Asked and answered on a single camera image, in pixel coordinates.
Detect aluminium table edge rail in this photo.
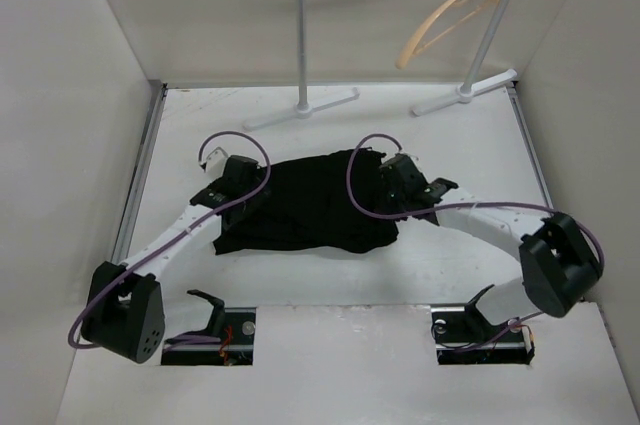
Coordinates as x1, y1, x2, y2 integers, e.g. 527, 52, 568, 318
110, 80, 168, 264

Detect black trousers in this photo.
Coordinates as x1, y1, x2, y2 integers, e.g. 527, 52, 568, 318
213, 150, 399, 255

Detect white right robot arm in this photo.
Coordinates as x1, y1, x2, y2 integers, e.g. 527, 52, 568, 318
385, 179, 604, 341

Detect beige wooden hanger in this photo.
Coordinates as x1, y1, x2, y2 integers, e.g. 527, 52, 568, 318
395, 0, 499, 70

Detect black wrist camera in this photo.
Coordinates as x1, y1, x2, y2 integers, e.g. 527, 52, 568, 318
221, 155, 262, 194
379, 154, 428, 195

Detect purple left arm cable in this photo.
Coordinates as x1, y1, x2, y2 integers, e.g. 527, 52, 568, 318
66, 130, 273, 350

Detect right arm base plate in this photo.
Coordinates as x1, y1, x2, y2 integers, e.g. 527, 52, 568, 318
430, 304, 540, 366

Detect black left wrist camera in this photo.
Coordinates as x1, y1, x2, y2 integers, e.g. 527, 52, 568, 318
221, 155, 262, 194

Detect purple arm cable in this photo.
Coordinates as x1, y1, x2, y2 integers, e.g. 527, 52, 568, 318
345, 133, 606, 276
66, 130, 273, 350

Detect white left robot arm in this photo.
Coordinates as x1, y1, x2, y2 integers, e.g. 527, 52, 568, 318
68, 185, 268, 364

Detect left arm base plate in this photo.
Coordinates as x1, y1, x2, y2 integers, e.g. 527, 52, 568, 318
160, 308, 257, 367

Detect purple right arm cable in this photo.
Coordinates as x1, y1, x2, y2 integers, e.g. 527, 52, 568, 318
345, 133, 606, 276

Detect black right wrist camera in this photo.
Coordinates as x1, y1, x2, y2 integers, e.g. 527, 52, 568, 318
379, 154, 428, 195

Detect white metal clothes rack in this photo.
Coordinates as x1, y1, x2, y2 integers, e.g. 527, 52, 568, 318
243, 0, 532, 132

